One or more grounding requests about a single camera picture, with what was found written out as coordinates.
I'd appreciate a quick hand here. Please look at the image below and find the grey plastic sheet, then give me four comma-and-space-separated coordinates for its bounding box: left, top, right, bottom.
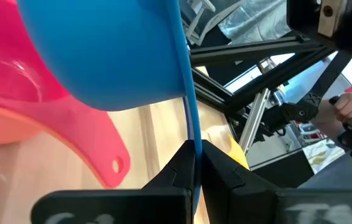
218, 0, 292, 44

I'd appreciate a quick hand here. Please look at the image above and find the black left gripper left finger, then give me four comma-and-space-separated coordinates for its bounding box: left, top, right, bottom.
141, 139, 197, 191

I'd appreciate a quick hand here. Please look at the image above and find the silver aluminium extrusion bar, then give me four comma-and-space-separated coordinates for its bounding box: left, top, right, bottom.
238, 88, 272, 156

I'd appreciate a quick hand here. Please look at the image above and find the black metal table frame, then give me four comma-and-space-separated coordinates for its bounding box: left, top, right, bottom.
190, 34, 352, 189

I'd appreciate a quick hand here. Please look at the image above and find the blue measuring cup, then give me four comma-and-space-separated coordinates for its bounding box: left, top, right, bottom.
16, 0, 203, 215

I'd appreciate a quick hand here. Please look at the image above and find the red measuring cup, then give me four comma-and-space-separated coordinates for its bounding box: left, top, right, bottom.
0, 0, 132, 189

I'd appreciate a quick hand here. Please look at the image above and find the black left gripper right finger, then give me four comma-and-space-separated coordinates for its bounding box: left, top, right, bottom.
200, 139, 281, 224

